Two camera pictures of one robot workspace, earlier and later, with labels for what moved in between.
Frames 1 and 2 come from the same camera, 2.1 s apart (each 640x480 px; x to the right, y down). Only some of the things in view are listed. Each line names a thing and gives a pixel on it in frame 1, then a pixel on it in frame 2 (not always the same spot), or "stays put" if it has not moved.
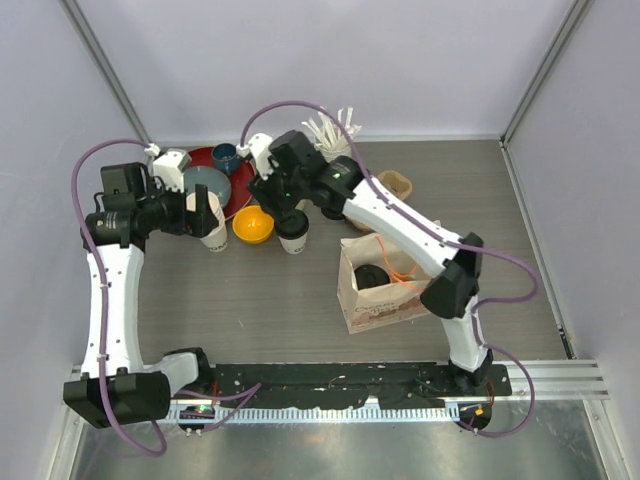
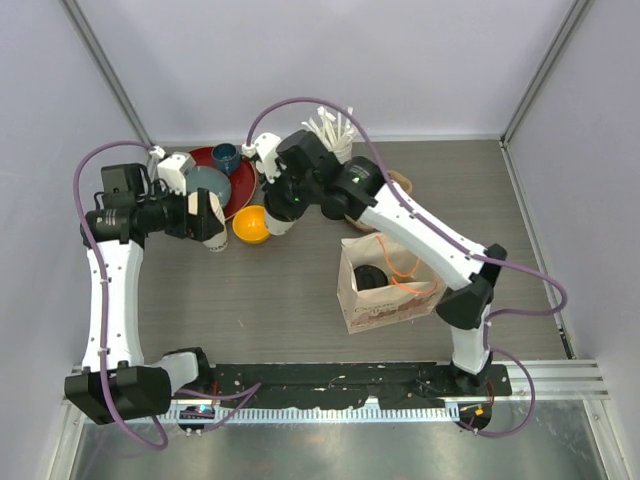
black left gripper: x=199 y=223 stays put
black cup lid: x=369 y=276 stays put
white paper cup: x=293 y=246 → x=278 y=227
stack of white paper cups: x=217 y=240 stays put
